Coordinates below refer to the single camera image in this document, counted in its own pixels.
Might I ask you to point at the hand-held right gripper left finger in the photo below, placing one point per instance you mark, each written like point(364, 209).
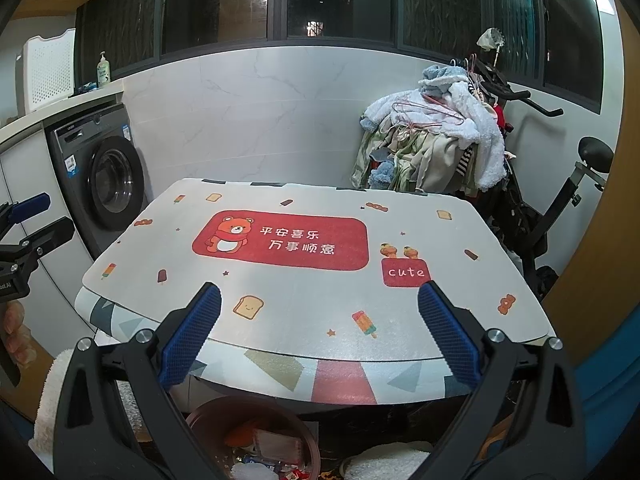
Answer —
point(192, 335)

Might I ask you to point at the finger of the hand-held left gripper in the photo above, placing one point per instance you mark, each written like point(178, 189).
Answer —
point(30, 207)
point(50, 235)

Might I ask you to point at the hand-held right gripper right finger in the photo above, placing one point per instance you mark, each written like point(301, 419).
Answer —
point(450, 335)

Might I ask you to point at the brown plastic bin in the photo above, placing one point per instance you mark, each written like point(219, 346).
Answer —
point(210, 412)

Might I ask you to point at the red and white box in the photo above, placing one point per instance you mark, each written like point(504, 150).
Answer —
point(297, 474)

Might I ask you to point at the person's left hand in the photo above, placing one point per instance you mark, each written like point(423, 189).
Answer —
point(20, 332)

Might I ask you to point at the patterned tablecloth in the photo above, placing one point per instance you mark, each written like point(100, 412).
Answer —
point(270, 370)

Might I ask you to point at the grey washing machine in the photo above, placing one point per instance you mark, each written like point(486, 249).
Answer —
point(115, 180)

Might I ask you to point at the printed table mat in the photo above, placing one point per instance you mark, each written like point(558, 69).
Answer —
point(300, 300)

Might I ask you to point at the white fluffy cloth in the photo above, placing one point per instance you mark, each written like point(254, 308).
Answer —
point(50, 400)
point(385, 462)

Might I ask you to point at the small blue item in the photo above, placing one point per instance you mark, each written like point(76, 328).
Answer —
point(86, 87)

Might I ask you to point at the white laundry basket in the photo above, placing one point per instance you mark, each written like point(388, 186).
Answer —
point(50, 70)

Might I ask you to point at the soap pump bottle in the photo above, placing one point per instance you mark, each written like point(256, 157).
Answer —
point(103, 72)

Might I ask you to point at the blue rounded object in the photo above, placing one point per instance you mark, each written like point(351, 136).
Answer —
point(610, 385)

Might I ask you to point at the pile of clothes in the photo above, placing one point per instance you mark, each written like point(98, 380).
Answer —
point(435, 160)

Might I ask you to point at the black exercise bike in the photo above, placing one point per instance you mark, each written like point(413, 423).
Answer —
point(595, 152)

